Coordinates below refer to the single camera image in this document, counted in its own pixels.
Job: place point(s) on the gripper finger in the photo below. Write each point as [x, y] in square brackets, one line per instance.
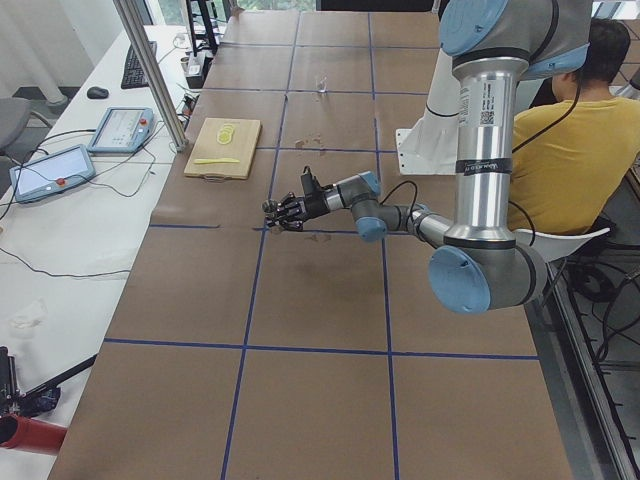
[280, 223]
[289, 201]

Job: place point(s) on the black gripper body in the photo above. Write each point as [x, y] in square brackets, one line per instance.
[315, 206]

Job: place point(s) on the steel double jigger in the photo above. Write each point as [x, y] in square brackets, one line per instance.
[270, 209]

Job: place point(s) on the clear glass measuring cup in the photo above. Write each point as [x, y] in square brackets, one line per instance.
[321, 84]

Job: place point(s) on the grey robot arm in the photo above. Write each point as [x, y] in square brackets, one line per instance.
[477, 264]

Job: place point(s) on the bamboo cutting board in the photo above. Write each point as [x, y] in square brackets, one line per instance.
[242, 147]

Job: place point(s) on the yellow plastic knife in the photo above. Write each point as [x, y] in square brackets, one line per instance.
[220, 160]

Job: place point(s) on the lemon slice rightmost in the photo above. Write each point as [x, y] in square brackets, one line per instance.
[224, 139]

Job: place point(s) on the black box with label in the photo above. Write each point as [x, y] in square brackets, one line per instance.
[197, 68]

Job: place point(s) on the blue teach pendant far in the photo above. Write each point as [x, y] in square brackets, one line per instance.
[122, 130]

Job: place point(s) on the blue teach pendant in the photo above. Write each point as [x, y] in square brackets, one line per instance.
[52, 174]
[122, 130]

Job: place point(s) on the black keyboard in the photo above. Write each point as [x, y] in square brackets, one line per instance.
[133, 75]

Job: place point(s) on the blue teach pendant near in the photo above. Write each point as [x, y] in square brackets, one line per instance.
[52, 174]

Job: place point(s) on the black computer mouse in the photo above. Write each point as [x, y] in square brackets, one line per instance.
[96, 92]

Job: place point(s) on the white chair under person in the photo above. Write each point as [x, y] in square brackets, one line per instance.
[553, 247]

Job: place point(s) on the person in yellow shirt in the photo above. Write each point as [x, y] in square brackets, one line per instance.
[572, 155]

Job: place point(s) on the red cylinder object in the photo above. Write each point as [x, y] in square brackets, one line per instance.
[30, 435]

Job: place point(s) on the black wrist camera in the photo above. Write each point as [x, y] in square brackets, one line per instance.
[310, 184]

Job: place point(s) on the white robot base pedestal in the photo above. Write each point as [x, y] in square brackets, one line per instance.
[430, 146]

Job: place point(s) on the aluminium frame post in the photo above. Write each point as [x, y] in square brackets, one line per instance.
[139, 40]

